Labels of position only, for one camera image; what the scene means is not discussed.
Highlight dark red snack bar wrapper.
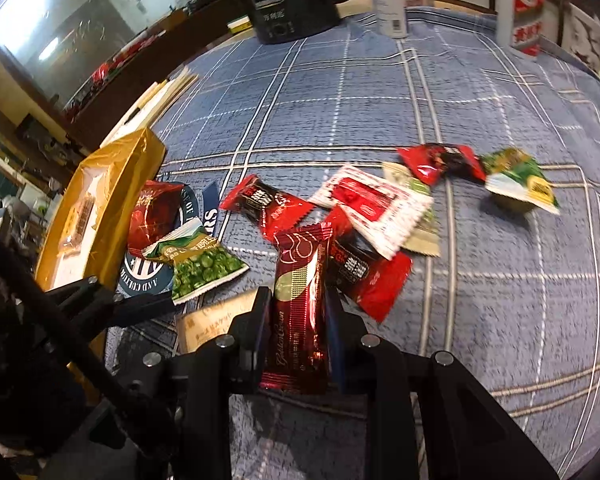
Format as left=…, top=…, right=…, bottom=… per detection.
left=259, top=224, right=333, bottom=395

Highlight pale green pastry packet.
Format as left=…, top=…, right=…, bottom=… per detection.
left=382, top=161, right=441, bottom=257

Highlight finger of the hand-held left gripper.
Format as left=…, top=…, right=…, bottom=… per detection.
left=105, top=292, right=177, bottom=329
left=44, top=276, right=123, bottom=313

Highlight glass door cabinet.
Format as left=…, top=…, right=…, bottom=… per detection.
left=0, top=0, right=231, bottom=126

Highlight green pea snack packet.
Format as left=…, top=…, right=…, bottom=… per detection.
left=480, top=146, right=562, bottom=216
left=141, top=224, right=251, bottom=306

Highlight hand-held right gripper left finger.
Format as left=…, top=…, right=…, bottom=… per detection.
left=127, top=287, right=273, bottom=480

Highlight white red liquor bottle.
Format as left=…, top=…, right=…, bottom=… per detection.
left=495, top=0, right=547, bottom=61

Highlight red black candy packet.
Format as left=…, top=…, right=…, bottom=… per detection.
left=322, top=205, right=413, bottom=323
left=397, top=143, right=487, bottom=186
left=219, top=174, right=316, bottom=241

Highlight gold cardboard box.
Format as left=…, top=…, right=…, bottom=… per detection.
left=34, top=127, right=167, bottom=295

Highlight beige cardboard sheets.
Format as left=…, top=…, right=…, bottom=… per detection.
left=100, top=72, right=201, bottom=148

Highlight dark red snack packet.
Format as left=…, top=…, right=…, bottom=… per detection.
left=126, top=180, right=186, bottom=257

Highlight white red sachet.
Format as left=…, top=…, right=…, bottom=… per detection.
left=307, top=162, right=435, bottom=261

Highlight blue plaid tablecloth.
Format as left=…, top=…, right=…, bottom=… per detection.
left=65, top=7, right=600, bottom=480

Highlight beige printed card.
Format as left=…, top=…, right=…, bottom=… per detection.
left=175, top=290, right=258, bottom=356

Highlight black electric kettle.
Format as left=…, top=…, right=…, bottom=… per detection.
left=220, top=0, right=342, bottom=45

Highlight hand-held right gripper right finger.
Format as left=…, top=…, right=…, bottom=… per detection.
left=324, top=289, right=561, bottom=480

